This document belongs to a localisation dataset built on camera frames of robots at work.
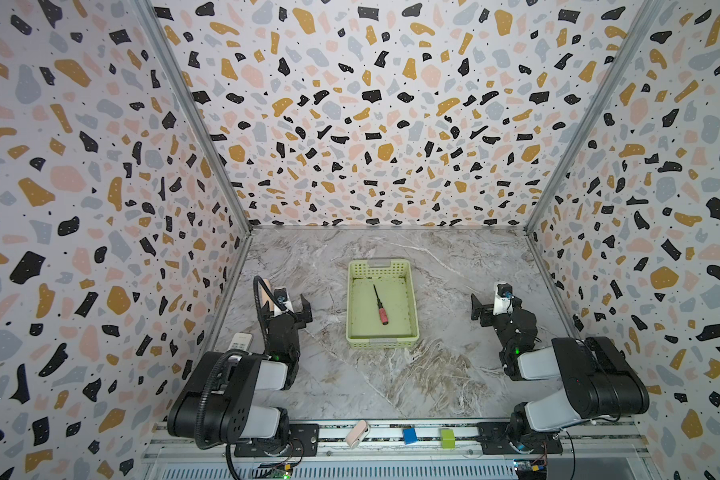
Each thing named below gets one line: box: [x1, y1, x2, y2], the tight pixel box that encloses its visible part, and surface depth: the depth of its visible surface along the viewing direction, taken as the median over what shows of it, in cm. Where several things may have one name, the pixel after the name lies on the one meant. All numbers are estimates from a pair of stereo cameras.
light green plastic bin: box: [346, 258, 420, 349], surface depth 101 cm
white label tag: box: [228, 332, 252, 351], surface depth 90 cm
